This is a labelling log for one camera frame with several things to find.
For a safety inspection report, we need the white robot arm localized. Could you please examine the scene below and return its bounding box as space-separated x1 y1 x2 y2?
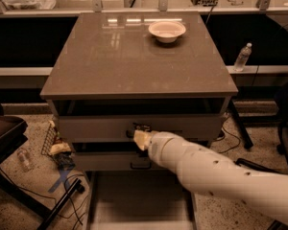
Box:
133 130 288 225

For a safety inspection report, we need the middle grey drawer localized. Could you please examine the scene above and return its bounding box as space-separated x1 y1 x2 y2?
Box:
72 151 162 172

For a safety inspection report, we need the grey drawer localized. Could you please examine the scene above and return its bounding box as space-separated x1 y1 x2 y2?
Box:
72 151 162 172
55 115 225 143

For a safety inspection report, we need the top grey drawer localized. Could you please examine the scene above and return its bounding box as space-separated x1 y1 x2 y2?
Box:
55 115 225 143

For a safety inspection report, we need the open bottom drawer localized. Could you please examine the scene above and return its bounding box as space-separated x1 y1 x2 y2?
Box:
83 170 199 230

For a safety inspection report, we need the grey drawer cabinet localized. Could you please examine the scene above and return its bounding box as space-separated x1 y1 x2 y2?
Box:
39 11 239 230

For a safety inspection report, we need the plastic bottle on floor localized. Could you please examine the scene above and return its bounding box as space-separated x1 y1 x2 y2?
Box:
17 148 34 172

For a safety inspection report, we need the clear plastic water bottle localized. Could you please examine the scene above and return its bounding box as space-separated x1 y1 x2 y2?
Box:
233 42 252 72

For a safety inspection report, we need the black chair left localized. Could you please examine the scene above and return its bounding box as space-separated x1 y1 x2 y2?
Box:
0 104 84 230

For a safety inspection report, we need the black floor cable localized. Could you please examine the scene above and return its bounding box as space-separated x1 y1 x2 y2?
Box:
209 123 243 155

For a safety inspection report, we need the wire basket with snacks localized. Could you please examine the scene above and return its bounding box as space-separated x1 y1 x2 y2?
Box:
41 121 75 170

